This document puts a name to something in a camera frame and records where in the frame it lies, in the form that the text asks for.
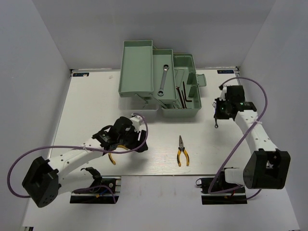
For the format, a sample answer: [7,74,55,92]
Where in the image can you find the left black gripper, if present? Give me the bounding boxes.
[118,126,149,152]

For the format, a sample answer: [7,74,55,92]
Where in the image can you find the small silver wrench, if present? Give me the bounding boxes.
[212,102,218,128]

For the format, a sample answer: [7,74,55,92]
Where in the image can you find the yellow handled pliers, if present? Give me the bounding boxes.
[108,145,128,165]
[177,135,190,167]

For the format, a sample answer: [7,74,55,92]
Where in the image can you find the short dark red hex key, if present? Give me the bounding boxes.
[182,81,192,103]

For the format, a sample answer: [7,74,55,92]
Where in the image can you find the large silver ratchet wrench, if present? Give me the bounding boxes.
[157,64,169,97]

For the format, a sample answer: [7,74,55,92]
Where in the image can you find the long dark red hex key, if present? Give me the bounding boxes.
[176,87,186,109]

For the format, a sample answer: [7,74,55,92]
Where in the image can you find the green toolbox with clear lid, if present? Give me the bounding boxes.
[118,40,206,118]

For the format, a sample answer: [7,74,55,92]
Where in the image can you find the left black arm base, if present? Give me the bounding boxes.
[70,177,121,205]

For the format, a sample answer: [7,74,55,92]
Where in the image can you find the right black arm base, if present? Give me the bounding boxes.
[195,177,248,205]

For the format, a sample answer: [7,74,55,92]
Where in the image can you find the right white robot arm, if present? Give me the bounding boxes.
[214,85,291,192]

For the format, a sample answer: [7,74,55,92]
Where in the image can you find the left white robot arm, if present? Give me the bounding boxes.
[22,113,149,208]

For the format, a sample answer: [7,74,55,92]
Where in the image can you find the right blue table sticker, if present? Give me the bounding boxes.
[217,69,234,74]

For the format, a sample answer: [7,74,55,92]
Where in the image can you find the blue table sticker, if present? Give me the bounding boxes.
[73,73,89,77]
[217,69,234,74]

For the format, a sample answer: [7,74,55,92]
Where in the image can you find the left blue table sticker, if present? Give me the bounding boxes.
[73,73,89,77]

